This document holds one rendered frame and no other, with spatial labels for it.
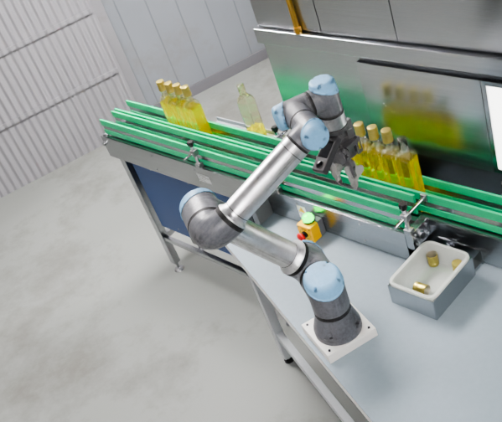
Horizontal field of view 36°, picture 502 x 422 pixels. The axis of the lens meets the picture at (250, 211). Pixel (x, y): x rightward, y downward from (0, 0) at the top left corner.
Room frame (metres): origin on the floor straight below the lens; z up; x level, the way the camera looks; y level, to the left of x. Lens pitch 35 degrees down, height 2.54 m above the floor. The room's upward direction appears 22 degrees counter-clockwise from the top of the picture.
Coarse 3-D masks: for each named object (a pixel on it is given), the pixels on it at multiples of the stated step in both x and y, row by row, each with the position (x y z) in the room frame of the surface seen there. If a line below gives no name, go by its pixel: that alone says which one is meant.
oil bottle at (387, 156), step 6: (384, 150) 2.12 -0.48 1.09; (390, 150) 2.11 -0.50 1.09; (396, 150) 2.10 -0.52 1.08; (384, 156) 2.12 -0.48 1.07; (390, 156) 2.10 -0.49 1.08; (384, 162) 2.12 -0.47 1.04; (390, 162) 2.10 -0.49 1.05; (384, 168) 2.13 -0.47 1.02; (390, 168) 2.10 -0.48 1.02; (396, 168) 2.09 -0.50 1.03; (390, 174) 2.11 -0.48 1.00; (396, 174) 2.09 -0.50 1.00; (390, 180) 2.12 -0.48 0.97; (396, 180) 2.09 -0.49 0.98
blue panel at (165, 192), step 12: (144, 168) 3.25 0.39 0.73; (144, 180) 3.30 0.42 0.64; (156, 180) 3.20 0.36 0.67; (168, 180) 3.10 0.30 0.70; (180, 180) 3.02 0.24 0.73; (156, 192) 3.24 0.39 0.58; (168, 192) 3.14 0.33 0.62; (180, 192) 3.06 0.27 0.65; (156, 204) 3.30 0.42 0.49; (168, 204) 3.19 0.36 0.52; (168, 216) 3.24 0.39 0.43; (180, 216) 3.14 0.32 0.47; (168, 228) 3.28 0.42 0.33; (180, 228) 3.18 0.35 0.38; (228, 252) 2.90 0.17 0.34
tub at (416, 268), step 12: (420, 252) 1.88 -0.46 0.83; (444, 252) 1.85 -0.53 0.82; (456, 252) 1.81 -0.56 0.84; (408, 264) 1.85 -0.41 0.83; (420, 264) 1.87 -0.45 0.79; (444, 264) 1.85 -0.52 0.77; (396, 276) 1.81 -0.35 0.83; (408, 276) 1.83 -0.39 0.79; (420, 276) 1.84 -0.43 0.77; (432, 276) 1.82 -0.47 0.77; (444, 276) 1.80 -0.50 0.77; (408, 288) 1.74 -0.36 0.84; (432, 288) 1.77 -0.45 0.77; (444, 288) 1.69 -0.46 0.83; (432, 300) 1.68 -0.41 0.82
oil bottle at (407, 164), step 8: (400, 152) 2.07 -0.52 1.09; (408, 152) 2.06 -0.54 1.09; (416, 152) 2.07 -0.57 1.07; (400, 160) 2.06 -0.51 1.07; (408, 160) 2.04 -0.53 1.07; (416, 160) 2.06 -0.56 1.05; (400, 168) 2.07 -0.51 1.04; (408, 168) 2.04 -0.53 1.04; (416, 168) 2.05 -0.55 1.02; (400, 176) 2.08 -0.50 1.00; (408, 176) 2.05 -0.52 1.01; (416, 176) 2.05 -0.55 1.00; (408, 184) 2.05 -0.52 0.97; (416, 184) 2.04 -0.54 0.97; (424, 192) 2.06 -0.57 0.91
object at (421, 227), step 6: (420, 216) 1.98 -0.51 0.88; (414, 222) 1.97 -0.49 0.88; (420, 222) 1.96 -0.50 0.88; (426, 222) 1.96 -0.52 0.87; (414, 228) 1.94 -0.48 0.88; (420, 228) 1.94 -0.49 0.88; (426, 228) 1.96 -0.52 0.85; (414, 234) 1.92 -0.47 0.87; (420, 234) 1.93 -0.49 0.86; (426, 234) 1.95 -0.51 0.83; (408, 240) 1.93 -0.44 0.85; (414, 240) 1.92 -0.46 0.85; (420, 240) 1.93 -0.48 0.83; (408, 246) 1.94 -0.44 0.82; (414, 246) 1.92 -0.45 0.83
